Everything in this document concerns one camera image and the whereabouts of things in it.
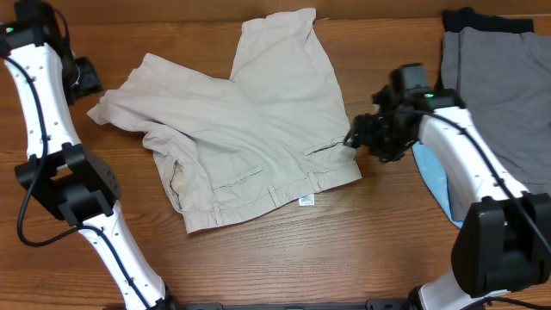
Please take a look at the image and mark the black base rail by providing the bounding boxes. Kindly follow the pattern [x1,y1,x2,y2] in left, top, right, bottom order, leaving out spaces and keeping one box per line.
[151,299,422,310]

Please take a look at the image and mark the black garment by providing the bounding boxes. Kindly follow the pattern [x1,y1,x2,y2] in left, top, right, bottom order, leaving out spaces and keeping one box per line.
[435,7,535,90]

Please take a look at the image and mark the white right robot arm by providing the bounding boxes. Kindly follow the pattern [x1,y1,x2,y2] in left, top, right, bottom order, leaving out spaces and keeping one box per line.
[344,64,550,310]

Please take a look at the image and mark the blue cloth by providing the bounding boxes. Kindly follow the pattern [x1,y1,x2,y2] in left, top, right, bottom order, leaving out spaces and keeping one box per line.
[412,142,462,228]

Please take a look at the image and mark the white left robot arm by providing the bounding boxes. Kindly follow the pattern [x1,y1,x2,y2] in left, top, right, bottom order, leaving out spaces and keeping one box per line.
[1,1,178,310]

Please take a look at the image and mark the beige shorts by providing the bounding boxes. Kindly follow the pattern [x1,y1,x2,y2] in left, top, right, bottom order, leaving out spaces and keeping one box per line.
[89,8,361,233]

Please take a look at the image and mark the grey shorts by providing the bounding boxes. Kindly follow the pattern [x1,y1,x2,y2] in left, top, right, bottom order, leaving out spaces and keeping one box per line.
[441,28,550,194]

